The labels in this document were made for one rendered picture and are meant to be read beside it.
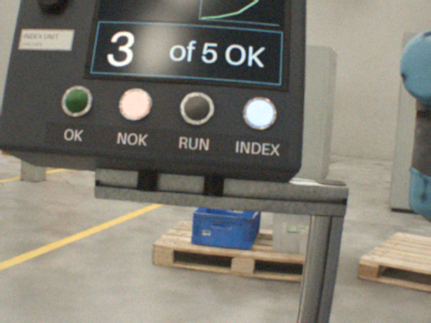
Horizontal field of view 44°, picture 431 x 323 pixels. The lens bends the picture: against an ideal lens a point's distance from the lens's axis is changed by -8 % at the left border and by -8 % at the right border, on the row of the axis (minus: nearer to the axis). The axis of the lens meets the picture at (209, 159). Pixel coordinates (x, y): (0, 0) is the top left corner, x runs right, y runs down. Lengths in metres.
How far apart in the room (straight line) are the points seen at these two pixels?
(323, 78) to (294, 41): 7.54
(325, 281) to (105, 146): 0.24
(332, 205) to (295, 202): 0.04
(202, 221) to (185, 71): 3.32
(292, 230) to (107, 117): 3.29
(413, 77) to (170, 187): 0.26
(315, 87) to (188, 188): 7.52
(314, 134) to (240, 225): 4.45
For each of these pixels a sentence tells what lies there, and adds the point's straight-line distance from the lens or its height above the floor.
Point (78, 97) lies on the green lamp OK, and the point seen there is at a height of 1.12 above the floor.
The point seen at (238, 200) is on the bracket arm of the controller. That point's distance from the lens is 0.53.
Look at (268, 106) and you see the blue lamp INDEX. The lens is 0.46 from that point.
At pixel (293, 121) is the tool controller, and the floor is 1.11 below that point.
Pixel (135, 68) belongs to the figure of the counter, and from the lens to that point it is 0.48.
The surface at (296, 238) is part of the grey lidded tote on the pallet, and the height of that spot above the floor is 0.26.
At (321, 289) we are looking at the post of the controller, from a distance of 0.57.
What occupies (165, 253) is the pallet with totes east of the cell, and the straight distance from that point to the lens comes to 3.76.
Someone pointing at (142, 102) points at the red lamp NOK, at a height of 1.12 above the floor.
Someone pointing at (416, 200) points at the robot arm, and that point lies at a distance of 0.60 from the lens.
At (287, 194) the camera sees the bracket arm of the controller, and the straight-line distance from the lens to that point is 0.53.
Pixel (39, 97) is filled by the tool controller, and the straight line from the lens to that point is 0.49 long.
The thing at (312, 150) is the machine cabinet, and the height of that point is 0.48.
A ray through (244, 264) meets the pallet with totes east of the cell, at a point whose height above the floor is 0.08.
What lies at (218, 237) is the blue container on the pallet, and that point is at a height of 0.22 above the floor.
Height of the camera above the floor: 1.13
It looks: 6 degrees down
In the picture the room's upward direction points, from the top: 4 degrees clockwise
